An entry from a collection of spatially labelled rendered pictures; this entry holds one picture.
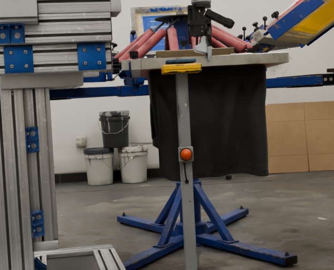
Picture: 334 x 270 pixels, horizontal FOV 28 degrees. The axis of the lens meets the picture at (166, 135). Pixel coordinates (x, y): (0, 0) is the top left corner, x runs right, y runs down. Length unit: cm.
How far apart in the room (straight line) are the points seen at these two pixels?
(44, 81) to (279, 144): 519
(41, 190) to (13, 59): 50
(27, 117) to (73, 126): 486
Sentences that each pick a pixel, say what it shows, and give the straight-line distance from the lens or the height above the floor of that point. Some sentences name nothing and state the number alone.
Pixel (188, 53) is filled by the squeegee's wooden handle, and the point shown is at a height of 104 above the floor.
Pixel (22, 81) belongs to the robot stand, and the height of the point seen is 92.
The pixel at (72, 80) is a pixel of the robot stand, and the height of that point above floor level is 92.
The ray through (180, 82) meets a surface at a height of 89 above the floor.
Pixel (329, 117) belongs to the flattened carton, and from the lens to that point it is 743.
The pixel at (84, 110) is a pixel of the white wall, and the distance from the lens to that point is 722.
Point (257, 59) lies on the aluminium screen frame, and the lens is 251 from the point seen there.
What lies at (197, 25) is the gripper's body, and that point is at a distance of 248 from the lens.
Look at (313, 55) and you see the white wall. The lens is 746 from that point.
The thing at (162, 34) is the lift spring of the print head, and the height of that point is 120.
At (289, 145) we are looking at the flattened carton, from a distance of 727.
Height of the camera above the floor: 84
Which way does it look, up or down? 3 degrees down
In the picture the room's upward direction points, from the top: 3 degrees counter-clockwise
